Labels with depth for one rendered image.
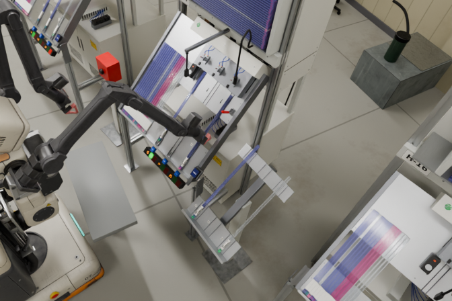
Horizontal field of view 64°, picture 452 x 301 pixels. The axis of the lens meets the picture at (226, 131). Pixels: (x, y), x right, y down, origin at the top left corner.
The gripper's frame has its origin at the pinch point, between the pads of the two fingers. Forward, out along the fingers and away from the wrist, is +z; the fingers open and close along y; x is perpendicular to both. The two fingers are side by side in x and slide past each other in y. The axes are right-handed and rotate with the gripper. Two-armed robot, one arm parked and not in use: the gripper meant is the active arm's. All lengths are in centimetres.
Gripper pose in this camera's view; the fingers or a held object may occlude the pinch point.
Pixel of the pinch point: (204, 132)
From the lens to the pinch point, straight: 199.1
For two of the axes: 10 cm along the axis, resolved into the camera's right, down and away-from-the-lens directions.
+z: 4.5, 0.7, 8.9
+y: -6.9, -6.0, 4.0
